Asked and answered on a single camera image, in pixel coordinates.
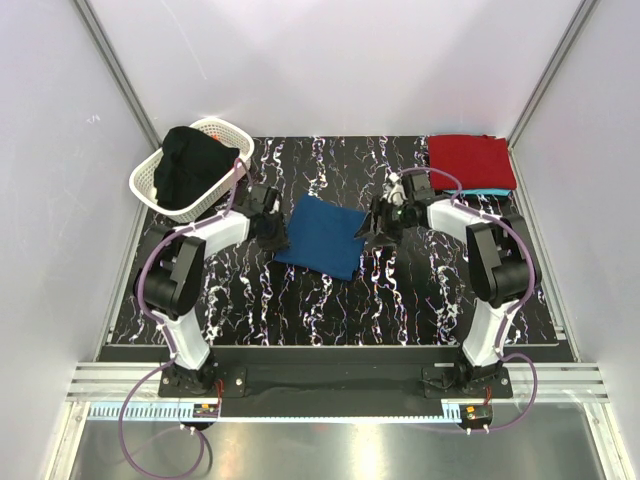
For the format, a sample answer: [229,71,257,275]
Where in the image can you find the aluminium frame rail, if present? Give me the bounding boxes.
[67,362,609,401]

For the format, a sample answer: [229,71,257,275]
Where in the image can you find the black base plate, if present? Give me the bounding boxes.
[158,344,506,419]

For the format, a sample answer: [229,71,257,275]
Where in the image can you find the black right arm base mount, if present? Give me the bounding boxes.
[421,359,513,400]

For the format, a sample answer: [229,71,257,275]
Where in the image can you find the black t shirt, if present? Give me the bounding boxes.
[154,126,232,211]

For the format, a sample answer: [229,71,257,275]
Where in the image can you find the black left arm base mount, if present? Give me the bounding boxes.
[158,359,247,399]

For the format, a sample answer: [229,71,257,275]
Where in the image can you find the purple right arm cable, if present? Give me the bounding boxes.
[397,167,540,434]

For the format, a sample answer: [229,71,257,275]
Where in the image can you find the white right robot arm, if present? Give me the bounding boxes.
[355,167,541,397]

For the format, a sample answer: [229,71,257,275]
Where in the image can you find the red folded t shirt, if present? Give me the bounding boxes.
[427,134,517,191]

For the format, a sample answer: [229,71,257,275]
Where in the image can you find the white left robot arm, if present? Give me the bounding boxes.
[131,185,289,396]

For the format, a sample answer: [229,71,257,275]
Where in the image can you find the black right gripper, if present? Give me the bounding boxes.
[353,195,414,248]

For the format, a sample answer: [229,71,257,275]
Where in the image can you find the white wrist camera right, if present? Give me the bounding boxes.
[382,172,406,206]

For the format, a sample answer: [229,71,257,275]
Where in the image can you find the teal folded t shirt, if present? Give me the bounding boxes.
[459,188,512,197]

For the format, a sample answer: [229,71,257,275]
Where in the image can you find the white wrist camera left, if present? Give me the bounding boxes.
[270,193,281,213]

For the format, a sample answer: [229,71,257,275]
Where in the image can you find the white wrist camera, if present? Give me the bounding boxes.
[270,193,281,213]
[382,172,406,206]

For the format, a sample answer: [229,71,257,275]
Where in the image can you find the white plastic laundry basket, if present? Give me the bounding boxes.
[129,117,254,224]

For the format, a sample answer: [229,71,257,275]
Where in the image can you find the blue printed t shirt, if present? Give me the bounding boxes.
[274,195,366,281]

